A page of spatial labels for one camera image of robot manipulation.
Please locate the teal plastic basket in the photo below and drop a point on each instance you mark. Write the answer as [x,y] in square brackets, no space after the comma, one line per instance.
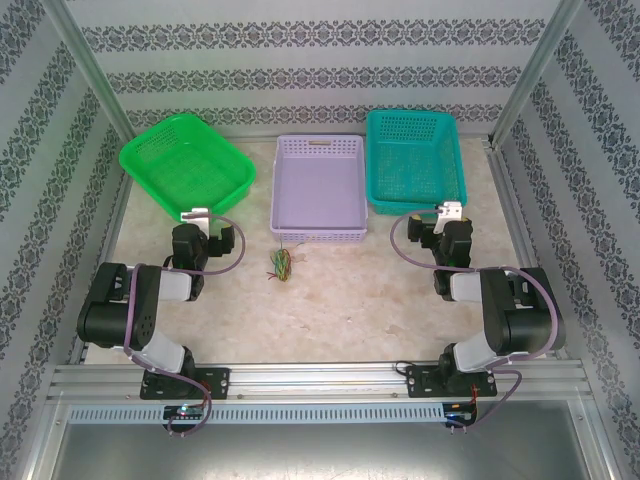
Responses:
[415,165]

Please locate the aluminium side rail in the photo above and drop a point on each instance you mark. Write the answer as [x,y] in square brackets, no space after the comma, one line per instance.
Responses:
[515,210]
[112,225]

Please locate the aluminium frame post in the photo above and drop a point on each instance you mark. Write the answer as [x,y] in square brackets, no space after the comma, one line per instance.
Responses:
[85,65]
[535,65]

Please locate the purple plastic basket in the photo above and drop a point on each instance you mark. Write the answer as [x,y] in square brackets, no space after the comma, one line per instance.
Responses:
[320,190]

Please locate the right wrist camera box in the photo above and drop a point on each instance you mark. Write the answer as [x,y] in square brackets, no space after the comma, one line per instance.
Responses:
[448,215]

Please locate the grey metal panel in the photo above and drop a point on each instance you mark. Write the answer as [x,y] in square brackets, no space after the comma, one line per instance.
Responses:
[320,455]

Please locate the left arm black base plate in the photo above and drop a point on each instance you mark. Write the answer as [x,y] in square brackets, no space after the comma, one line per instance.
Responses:
[217,382]

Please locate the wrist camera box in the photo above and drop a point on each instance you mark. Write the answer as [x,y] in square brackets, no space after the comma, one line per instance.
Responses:
[195,214]
[448,215]

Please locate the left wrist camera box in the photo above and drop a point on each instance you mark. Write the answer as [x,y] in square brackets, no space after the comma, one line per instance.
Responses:
[195,214]

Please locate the aluminium mounting rail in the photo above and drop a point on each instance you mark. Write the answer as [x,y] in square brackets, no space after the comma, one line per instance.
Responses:
[320,380]

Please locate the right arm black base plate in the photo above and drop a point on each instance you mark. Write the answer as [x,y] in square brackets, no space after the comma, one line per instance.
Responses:
[420,382]

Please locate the green plastic basket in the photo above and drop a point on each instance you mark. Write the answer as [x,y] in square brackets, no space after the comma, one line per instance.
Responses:
[165,150]

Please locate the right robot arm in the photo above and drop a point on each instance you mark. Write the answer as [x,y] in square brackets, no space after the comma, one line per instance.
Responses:
[530,320]

